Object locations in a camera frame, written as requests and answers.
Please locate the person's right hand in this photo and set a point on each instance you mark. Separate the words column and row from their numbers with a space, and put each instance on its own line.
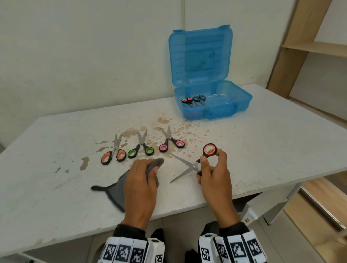
column 217, row 187

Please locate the person's left hand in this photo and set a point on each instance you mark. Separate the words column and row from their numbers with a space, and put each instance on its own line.
column 139, row 189

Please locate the person's right thumb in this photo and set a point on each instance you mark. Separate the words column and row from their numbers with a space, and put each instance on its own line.
column 204, row 169

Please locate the person's left thumb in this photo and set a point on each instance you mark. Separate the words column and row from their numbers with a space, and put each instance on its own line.
column 154, row 177

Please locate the grey cloth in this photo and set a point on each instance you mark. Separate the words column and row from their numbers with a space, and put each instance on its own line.
column 116, row 192

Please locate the person's right forearm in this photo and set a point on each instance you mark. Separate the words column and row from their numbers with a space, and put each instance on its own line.
column 229, row 218

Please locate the person's left forearm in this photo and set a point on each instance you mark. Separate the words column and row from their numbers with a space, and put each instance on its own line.
column 135, row 225

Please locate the left marker wristband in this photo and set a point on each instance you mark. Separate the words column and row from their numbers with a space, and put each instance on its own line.
column 123, row 252

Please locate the marker wristband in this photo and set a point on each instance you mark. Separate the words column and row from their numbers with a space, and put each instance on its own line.
column 235, row 248
column 123, row 252

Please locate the right marker wristband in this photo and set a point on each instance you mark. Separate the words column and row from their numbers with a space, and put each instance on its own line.
column 235, row 248

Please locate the blue plastic case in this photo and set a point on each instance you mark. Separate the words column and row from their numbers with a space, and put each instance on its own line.
column 200, row 54

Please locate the wooden shelf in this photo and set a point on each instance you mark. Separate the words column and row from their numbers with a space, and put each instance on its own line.
column 287, row 54

